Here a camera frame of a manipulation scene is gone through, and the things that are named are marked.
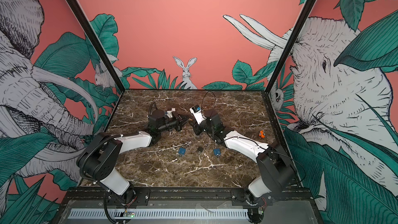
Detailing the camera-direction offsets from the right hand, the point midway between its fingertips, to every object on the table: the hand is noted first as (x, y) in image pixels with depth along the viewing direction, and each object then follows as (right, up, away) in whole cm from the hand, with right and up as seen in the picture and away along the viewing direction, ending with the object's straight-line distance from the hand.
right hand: (188, 120), depth 81 cm
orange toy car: (+45, -11, +14) cm, 48 cm away
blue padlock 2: (+16, -19, +7) cm, 26 cm away
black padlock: (+6, -19, +9) cm, 21 cm away
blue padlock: (-5, -19, +7) cm, 20 cm away
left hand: (+2, +3, -1) cm, 4 cm away
